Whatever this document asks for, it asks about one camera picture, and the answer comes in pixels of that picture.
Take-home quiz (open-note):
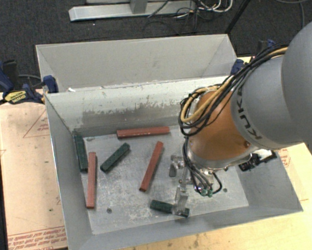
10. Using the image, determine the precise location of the black cylinder on white bracket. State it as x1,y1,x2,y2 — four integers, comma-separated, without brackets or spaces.
236,147,279,172

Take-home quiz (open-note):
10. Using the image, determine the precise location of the grey metal bin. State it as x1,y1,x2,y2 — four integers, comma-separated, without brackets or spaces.
35,18,306,250

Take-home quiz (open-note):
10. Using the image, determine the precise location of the dark green flat block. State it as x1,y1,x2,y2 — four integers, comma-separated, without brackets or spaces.
148,195,192,222
73,132,90,174
97,142,133,173

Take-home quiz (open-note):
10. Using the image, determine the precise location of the brown cardboard board, red print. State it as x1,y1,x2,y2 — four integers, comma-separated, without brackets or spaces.
0,61,312,250

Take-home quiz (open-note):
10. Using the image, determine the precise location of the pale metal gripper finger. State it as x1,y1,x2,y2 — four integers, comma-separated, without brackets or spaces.
166,154,187,178
171,184,191,217

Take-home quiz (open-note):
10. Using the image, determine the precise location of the red-brown flat block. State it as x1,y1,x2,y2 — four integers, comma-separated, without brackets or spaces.
116,124,172,141
80,151,103,210
133,140,169,194

